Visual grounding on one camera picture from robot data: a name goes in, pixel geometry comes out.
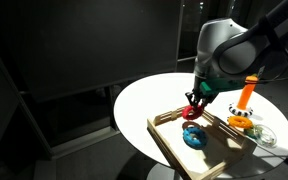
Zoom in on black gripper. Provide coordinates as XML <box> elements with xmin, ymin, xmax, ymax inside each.
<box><xmin>185</xmin><ymin>73</ymin><xmax>217</xmax><ymax>109</ymax></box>

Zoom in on red toy ring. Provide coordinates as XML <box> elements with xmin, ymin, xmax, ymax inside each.
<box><xmin>181</xmin><ymin>104</ymin><xmax>205</xmax><ymax>121</ymax></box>

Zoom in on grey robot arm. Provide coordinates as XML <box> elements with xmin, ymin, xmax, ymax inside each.
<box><xmin>186</xmin><ymin>0</ymin><xmax>288</xmax><ymax>109</ymax></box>

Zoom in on wooden slatted crate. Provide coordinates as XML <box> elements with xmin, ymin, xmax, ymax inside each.
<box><xmin>147</xmin><ymin>107</ymin><xmax>257</xmax><ymax>180</ymax></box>

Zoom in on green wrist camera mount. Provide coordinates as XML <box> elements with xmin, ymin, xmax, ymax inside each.
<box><xmin>201</xmin><ymin>78</ymin><xmax>245</xmax><ymax>94</ymax></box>

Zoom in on blue toy ring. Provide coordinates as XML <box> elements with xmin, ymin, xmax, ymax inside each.
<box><xmin>182</xmin><ymin>126</ymin><xmax>209</xmax><ymax>150</ymax></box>

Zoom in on orange toy ring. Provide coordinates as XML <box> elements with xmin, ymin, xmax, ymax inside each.
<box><xmin>227</xmin><ymin>115</ymin><xmax>254</xmax><ymax>130</ymax></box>

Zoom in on black white striped base ring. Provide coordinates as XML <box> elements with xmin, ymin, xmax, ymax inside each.
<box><xmin>228</xmin><ymin>102</ymin><xmax>254</xmax><ymax>118</ymax></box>

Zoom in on orange stacking post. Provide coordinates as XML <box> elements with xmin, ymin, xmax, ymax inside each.
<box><xmin>237</xmin><ymin>76</ymin><xmax>258</xmax><ymax>110</ymax></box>

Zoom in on green toy ring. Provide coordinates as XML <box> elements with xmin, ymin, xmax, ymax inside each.
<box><xmin>244</xmin><ymin>127</ymin><xmax>258</xmax><ymax>139</ymax></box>

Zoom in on clear plastic toy ring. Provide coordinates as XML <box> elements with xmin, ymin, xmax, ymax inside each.
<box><xmin>252</xmin><ymin>124</ymin><xmax>278</xmax><ymax>147</ymax></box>

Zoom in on white table pedestal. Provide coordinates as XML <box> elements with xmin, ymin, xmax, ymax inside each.
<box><xmin>146</xmin><ymin>164</ymin><xmax>183</xmax><ymax>180</ymax></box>

